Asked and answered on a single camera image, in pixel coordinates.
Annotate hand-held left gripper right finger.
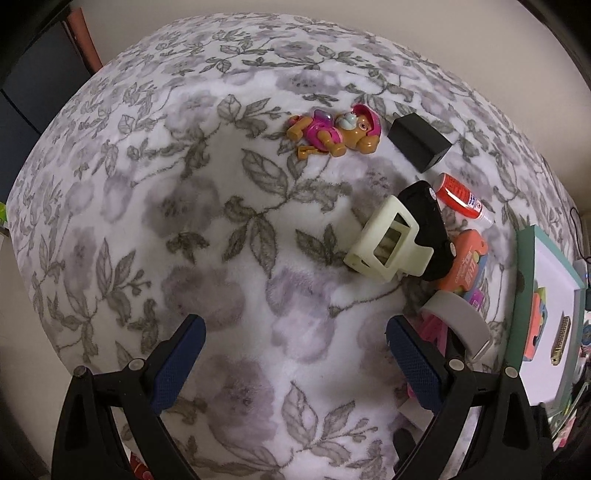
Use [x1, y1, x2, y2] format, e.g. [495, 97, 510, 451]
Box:
[386, 315, 555, 480]

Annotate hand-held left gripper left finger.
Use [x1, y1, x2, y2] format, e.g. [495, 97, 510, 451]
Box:
[52, 314, 207, 480]

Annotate pink plastic item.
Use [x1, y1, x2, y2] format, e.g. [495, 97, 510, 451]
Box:
[418, 314, 451, 356]

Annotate white charger plug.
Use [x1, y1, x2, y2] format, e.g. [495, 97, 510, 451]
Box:
[398, 399, 435, 432]

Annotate grey curved band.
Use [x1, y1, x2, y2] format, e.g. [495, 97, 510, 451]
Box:
[422, 291, 492, 363]

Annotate cream hair claw clip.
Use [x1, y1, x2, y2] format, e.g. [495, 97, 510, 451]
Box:
[344, 195, 435, 283]

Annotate orange and blue toy case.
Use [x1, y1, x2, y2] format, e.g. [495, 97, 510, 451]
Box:
[431, 228, 489, 294]

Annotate teal-rimmed white tray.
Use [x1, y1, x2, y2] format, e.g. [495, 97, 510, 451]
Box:
[505, 225, 588, 418]

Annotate pink toy dog figure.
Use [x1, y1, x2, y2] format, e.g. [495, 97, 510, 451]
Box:
[286, 104, 382, 161]

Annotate orange blue comb toy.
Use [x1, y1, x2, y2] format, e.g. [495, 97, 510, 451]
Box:
[523, 286, 549, 365]

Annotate floral printed blanket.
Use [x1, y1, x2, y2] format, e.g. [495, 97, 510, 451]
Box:
[7, 13, 583, 480]

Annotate gold harmonica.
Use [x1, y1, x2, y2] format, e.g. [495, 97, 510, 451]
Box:
[549, 311, 572, 366]

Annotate black hair clip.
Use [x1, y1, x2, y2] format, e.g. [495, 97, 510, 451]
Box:
[397, 181, 458, 282]

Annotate red glue bottle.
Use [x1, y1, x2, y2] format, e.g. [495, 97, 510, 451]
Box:
[433, 172, 495, 227]

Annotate black box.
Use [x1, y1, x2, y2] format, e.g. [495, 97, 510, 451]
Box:
[387, 114, 453, 174]

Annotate dark cabinet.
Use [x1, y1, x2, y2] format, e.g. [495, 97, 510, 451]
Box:
[0, 9, 102, 195]

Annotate black cable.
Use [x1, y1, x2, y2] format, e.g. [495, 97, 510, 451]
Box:
[569, 208, 591, 264]

